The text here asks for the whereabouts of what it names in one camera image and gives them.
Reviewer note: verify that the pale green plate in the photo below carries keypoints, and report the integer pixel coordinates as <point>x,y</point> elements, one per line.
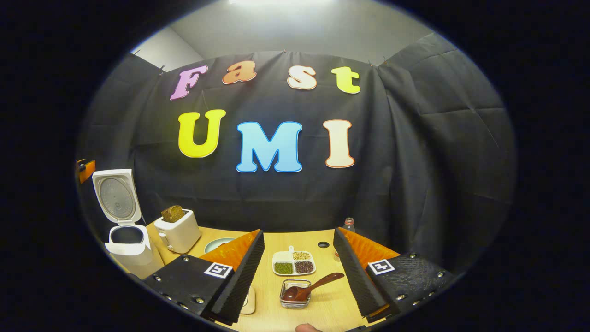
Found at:
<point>216,243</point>

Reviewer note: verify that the clear rice box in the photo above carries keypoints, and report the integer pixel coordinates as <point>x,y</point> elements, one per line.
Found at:
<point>249,302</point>

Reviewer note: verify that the clear plastic bottle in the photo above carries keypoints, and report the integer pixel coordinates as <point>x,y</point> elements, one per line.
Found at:
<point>349,224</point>

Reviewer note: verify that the white divided bean dish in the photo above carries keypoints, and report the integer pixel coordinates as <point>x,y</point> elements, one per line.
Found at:
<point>288,258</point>

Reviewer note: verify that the white toaster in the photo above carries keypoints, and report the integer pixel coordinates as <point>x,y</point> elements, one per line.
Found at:
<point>182,235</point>

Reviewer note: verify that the ceiling light panel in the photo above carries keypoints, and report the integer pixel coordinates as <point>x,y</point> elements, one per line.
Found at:
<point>281,2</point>

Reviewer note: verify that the brown bread slice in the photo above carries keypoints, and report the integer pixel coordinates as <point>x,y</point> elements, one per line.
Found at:
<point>173,214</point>

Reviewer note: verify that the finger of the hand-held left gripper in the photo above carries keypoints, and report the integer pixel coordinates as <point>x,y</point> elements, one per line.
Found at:
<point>86,170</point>

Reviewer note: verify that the brown wooden spoon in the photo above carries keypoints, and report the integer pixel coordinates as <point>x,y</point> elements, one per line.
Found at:
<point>318,283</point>

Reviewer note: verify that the black backdrop cloth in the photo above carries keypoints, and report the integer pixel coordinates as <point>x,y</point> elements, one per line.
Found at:
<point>438,138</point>

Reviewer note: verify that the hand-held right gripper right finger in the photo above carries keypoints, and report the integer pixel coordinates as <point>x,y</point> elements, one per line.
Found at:
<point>357,281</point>

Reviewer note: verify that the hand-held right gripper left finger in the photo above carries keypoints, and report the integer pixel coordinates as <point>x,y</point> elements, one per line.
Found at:
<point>239,286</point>

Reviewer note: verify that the white rice cooker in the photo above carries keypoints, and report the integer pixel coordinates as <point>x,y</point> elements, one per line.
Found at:
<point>117,198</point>

